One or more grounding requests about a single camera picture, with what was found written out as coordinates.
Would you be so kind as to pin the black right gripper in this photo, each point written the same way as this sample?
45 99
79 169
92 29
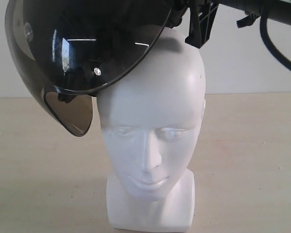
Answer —
202 16

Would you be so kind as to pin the black helmet with tinted visor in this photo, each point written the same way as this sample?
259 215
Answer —
66 51

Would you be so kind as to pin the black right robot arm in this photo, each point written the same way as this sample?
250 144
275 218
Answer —
278 10

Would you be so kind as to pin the white mannequin head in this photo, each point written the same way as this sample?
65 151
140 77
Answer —
150 122

